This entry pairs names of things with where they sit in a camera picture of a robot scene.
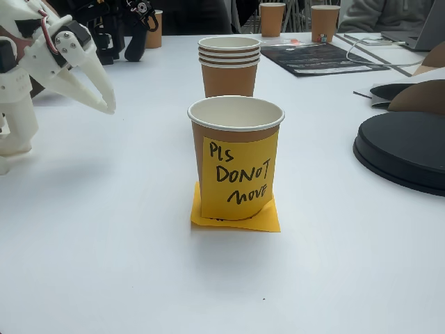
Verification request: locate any person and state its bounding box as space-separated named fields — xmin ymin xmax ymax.
xmin=337 ymin=0 xmax=437 ymax=34
xmin=159 ymin=0 xmax=241 ymax=36

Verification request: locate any white packet with orange mark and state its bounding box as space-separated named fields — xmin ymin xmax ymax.
xmin=259 ymin=37 xmax=304 ymax=47

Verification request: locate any black printed brochure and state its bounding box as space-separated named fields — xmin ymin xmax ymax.
xmin=259 ymin=41 xmax=392 ymax=77

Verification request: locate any white flat device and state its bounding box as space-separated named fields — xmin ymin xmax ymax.
xmin=361 ymin=38 xmax=406 ymax=47

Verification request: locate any black curved piece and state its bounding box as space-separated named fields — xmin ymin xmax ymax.
xmin=369 ymin=82 xmax=416 ymax=105

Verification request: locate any black round lid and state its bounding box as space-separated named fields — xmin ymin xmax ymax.
xmin=353 ymin=111 xmax=445 ymax=198

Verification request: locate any brown curved cardboard piece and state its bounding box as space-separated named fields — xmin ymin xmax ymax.
xmin=387 ymin=79 xmax=445 ymax=116

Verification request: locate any silver laptop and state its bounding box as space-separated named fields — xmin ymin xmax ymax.
xmin=380 ymin=0 xmax=445 ymax=52

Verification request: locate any red black servo cable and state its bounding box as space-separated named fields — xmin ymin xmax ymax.
xmin=37 ymin=9 xmax=60 ymax=55

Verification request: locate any white cable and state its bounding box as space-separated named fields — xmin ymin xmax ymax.
xmin=346 ymin=37 xmax=427 ymax=69

